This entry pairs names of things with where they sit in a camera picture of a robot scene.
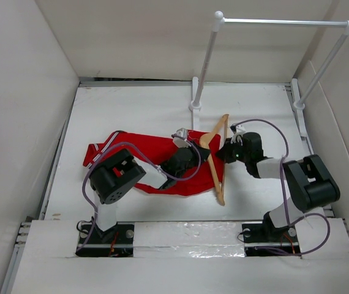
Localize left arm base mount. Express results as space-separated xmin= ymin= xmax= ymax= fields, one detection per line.
xmin=75 ymin=220 xmax=135 ymax=258

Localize purple cable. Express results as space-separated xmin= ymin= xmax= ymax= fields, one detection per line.
xmin=81 ymin=131 xmax=202 ymax=255
xmin=235 ymin=118 xmax=331 ymax=257

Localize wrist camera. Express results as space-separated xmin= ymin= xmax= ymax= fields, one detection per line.
xmin=230 ymin=123 xmax=246 ymax=145
xmin=171 ymin=128 xmax=190 ymax=148

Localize silver taped foam strip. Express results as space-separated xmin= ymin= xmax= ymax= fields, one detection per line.
xmin=133 ymin=221 xmax=246 ymax=258

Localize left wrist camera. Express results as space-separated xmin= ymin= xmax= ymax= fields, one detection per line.
xmin=171 ymin=128 xmax=190 ymax=148

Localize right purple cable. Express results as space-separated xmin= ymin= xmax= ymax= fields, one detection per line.
xmin=235 ymin=118 xmax=331 ymax=257

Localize wooden clothes hanger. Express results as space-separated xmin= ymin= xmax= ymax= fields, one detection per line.
xmin=200 ymin=114 xmax=229 ymax=206

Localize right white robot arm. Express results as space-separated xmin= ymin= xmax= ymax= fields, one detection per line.
xmin=216 ymin=132 xmax=340 ymax=241

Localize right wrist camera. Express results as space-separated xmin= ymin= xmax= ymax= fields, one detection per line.
xmin=230 ymin=123 xmax=246 ymax=145

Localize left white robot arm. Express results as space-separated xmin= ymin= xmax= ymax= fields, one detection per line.
xmin=83 ymin=142 xmax=211 ymax=243

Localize red trousers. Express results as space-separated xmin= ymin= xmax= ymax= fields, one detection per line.
xmin=82 ymin=130 xmax=222 ymax=197

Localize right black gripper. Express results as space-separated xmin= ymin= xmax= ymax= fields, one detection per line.
xmin=215 ymin=137 xmax=250 ymax=164

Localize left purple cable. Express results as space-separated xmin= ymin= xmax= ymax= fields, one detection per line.
xmin=81 ymin=131 xmax=202 ymax=255

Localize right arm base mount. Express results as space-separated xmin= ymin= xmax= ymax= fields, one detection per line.
xmin=237 ymin=214 xmax=300 ymax=257

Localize white clothes rack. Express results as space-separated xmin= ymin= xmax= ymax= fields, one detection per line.
xmin=189 ymin=10 xmax=349 ymax=137

